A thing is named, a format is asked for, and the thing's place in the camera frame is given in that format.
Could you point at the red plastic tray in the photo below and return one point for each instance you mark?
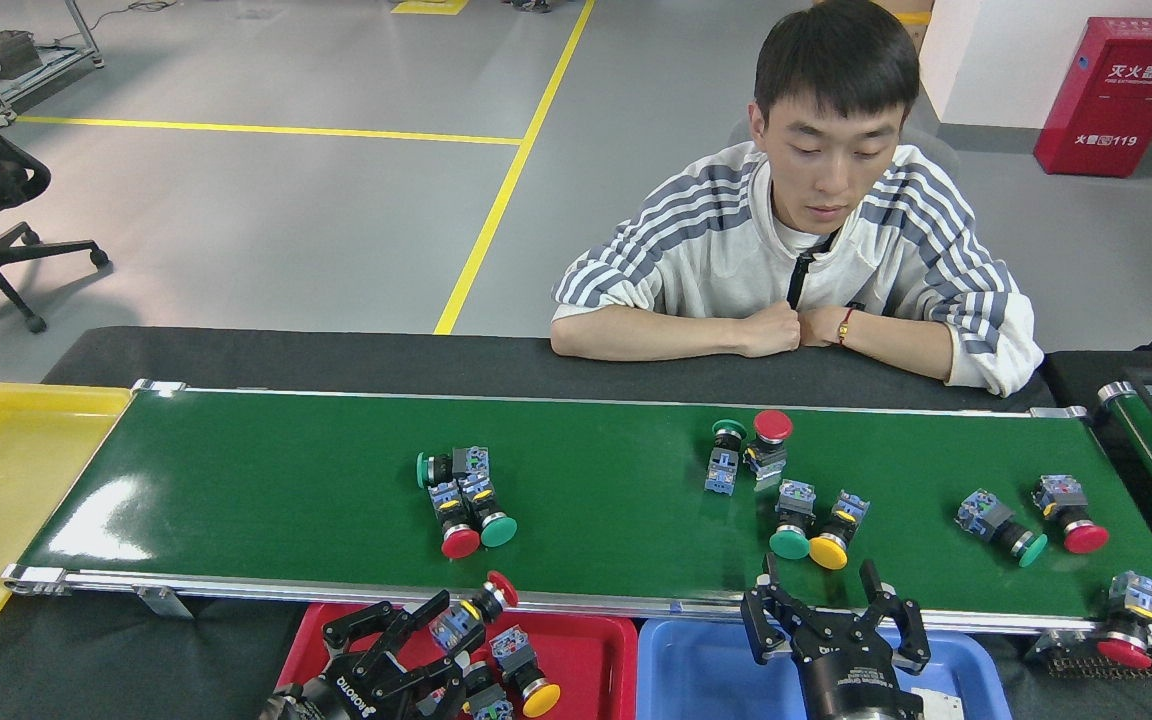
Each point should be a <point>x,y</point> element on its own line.
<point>596,660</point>

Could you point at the person's right forearm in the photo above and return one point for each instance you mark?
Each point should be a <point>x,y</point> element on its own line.
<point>636,335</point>

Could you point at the yellow mushroom push button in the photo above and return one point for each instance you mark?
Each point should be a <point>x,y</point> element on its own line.
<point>828,552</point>
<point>541,698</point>

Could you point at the dark grey equipment box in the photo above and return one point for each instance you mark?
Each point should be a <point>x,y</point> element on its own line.
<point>11,55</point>

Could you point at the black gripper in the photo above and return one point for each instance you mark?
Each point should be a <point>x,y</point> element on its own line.
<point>851,670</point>
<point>346,695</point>

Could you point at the red fire extinguisher box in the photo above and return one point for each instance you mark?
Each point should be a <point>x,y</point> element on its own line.
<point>1116,100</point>

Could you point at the person's right hand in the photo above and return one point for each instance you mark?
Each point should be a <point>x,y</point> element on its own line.
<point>771,330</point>

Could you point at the blue plastic tray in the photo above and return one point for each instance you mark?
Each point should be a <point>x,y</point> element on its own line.
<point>696,670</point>

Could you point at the person's left hand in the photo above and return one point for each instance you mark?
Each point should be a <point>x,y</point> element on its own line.
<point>824,325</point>

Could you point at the metal frame rack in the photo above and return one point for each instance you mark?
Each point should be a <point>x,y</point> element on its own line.
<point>46,80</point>

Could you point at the yellow plastic tray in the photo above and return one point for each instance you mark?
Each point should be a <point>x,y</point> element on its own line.
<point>16,470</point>

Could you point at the person's left forearm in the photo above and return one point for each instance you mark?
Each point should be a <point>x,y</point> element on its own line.
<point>896,345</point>

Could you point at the brown cardboard box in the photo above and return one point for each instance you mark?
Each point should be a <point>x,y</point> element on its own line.
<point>916,25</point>

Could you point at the long green conveyor belt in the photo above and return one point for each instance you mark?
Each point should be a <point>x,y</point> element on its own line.
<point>616,520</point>

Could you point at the red mushroom push button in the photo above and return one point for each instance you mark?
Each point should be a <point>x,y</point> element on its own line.
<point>461,542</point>
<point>1124,652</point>
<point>1086,538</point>
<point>773,425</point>

